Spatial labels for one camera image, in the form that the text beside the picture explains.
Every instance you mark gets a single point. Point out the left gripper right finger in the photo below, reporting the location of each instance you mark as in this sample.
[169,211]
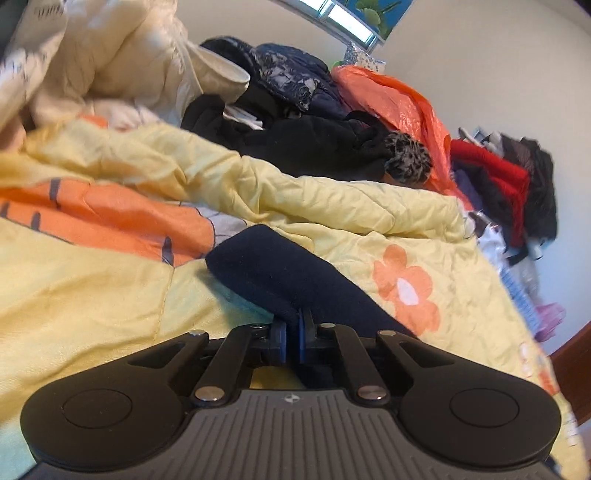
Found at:
[315,340]

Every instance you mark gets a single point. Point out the light blue blanket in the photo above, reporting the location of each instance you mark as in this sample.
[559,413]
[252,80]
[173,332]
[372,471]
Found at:
[521,300]

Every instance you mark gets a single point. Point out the pink plastic bag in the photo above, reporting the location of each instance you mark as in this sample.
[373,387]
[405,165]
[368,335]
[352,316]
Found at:
[551,316]

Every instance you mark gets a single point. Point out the yellow floral quilt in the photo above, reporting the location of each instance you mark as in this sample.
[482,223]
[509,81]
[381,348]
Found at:
[103,235]

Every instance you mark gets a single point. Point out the red garment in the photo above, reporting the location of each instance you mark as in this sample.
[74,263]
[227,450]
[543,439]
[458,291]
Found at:
[503,186]

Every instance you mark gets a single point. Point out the black clothes pile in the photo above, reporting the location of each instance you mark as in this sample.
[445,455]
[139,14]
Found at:
[306,130]

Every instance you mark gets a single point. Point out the window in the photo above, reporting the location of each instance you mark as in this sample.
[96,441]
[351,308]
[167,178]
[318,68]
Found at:
[336,20]

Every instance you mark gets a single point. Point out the cream duvet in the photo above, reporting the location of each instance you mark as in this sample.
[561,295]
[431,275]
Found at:
[129,62]

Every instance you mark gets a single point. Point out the orange plastic bag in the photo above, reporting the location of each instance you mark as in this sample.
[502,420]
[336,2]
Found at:
[399,106]

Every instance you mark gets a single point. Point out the dark clothes heap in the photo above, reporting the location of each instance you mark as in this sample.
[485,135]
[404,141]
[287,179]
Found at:
[540,214]

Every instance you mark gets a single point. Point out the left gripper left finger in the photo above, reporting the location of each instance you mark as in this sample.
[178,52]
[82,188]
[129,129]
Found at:
[269,342]

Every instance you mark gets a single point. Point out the lotus flower poster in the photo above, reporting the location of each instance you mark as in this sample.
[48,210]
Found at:
[380,15]

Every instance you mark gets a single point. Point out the grey and navy sweater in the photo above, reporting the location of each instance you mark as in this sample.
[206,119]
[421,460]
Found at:
[283,278]

